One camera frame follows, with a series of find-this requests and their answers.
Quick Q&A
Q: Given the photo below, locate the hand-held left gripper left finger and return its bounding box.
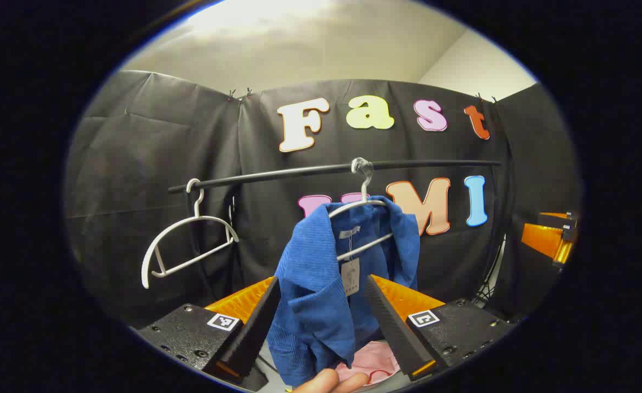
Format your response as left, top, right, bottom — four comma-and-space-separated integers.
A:
135, 276, 282, 392

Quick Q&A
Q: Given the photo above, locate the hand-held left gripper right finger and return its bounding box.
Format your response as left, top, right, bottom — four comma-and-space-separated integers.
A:
364, 274, 518, 382

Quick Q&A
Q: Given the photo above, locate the pink laundry hamper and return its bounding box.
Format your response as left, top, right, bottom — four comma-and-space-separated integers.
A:
334, 341, 403, 386

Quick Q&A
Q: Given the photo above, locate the blue knit garment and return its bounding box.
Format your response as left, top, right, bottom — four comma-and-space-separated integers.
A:
266, 195, 421, 388

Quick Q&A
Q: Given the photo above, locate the white plastic hanger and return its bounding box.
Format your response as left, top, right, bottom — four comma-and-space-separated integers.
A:
141, 178, 240, 289

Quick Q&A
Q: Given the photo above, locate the white hanger with taped hook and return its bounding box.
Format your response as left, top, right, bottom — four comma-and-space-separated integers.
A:
327, 157, 395, 261

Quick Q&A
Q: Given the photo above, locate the black backdrop cloth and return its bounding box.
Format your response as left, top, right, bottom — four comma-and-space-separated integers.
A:
64, 70, 582, 328

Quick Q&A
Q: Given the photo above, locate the black clothes rail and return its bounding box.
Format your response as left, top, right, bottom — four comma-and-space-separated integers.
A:
168, 159, 502, 194

